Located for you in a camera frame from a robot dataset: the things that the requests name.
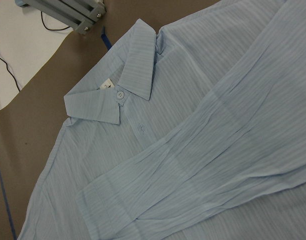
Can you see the aluminium frame post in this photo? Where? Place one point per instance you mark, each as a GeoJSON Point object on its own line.
{"type": "Point", "coordinates": [80, 15]}

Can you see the light blue button-up shirt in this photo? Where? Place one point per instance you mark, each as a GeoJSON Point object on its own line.
{"type": "Point", "coordinates": [194, 132]}

